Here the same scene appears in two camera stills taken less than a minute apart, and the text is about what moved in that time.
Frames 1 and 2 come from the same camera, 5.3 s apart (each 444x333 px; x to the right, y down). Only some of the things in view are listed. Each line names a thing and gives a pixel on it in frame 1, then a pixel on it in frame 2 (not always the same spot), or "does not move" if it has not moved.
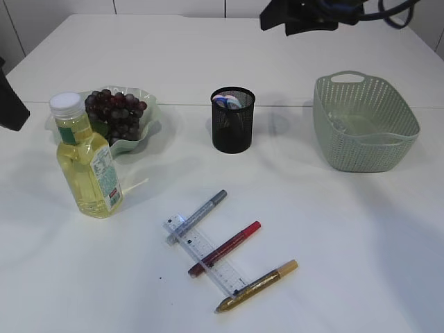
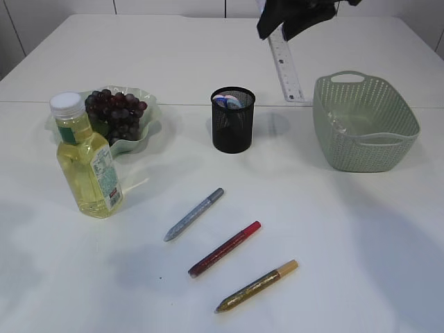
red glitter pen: [253, 227] does not move
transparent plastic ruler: [219, 270] to [285, 66]
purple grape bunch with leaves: [114, 116] does not move
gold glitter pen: [248, 291] does not move
